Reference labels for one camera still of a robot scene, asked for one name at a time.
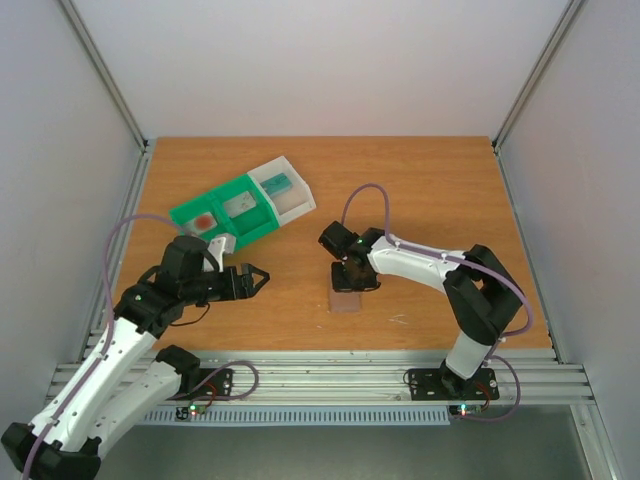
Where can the grey slotted cable duct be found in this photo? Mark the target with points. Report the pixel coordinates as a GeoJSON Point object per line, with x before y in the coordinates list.
{"type": "Point", "coordinates": [267, 416]}

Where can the green plastic bin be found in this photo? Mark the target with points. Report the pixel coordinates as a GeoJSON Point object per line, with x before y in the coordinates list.
{"type": "Point", "coordinates": [247, 228]}

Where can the grey card in green bin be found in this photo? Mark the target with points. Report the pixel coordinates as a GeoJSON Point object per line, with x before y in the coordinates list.
{"type": "Point", "coordinates": [239, 204]}

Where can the left small circuit board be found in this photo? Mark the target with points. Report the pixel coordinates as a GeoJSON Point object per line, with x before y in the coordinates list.
{"type": "Point", "coordinates": [187, 413]}

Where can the teal card in white bin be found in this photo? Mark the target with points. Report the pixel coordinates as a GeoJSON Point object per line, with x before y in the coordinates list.
{"type": "Point", "coordinates": [277, 185]}

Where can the left aluminium corner post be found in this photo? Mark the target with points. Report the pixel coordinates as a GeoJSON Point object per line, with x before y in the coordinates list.
{"type": "Point", "coordinates": [81, 31]}

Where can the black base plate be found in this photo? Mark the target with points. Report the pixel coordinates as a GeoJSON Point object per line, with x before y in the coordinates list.
{"type": "Point", "coordinates": [430, 384]}
{"type": "Point", "coordinates": [204, 384]}

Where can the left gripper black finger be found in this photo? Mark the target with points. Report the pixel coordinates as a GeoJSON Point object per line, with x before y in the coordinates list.
{"type": "Point", "coordinates": [254, 283]}
{"type": "Point", "coordinates": [249, 271]}

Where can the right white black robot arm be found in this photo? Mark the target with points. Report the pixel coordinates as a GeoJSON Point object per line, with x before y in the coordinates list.
{"type": "Point", "coordinates": [483, 297]}

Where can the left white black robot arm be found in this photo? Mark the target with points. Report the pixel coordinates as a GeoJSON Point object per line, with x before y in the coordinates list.
{"type": "Point", "coordinates": [71, 436]}

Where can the pink card holder wallet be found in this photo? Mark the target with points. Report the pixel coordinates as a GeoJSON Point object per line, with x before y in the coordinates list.
{"type": "Point", "coordinates": [342, 303]}

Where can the red circle card in bin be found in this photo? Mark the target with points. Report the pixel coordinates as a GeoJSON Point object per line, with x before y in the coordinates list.
{"type": "Point", "coordinates": [201, 224]}

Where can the right small circuit board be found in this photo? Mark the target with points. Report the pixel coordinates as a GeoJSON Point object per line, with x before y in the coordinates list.
{"type": "Point", "coordinates": [466, 410]}

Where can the small circuit board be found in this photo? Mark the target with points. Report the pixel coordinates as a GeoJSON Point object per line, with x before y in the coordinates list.
{"type": "Point", "coordinates": [187, 413]}
{"type": "Point", "coordinates": [466, 410]}

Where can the right aluminium corner post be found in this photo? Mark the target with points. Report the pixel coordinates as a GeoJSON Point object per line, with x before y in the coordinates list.
{"type": "Point", "coordinates": [551, 47]}

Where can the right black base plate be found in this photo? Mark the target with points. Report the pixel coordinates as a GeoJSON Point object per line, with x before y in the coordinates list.
{"type": "Point", "coordinates": [430, 384]}

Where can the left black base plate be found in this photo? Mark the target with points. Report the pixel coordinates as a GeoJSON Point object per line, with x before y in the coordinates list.
{"type": "Point", "coordinates": [204, 384]}

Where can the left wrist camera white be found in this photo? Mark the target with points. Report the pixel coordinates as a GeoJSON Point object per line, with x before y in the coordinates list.
{"type": "Point", "coordinates": [222, 244]}

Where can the aluminium rail frame front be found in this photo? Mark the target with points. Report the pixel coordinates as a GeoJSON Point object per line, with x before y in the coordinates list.
{"type": "Point", "coordinates": [375, 377]}

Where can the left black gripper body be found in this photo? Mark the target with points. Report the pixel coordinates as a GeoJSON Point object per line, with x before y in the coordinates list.
{"type": "Point", "coordinates": [196, 292]}

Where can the white translucent plastic bin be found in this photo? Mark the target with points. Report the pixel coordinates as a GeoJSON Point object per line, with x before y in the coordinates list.
{"type": "Point", "coordinates": [293, 204]}

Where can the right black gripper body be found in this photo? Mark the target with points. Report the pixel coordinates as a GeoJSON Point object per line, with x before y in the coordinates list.
{"type": "Point", "coordinates": [353, 276]}

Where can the aluminium corner post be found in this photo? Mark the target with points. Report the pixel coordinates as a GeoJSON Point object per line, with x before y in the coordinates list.
{"type": "Point", "coordinates": [551, 47]}
{"type": "Point", "coordinates": [81, 31]}

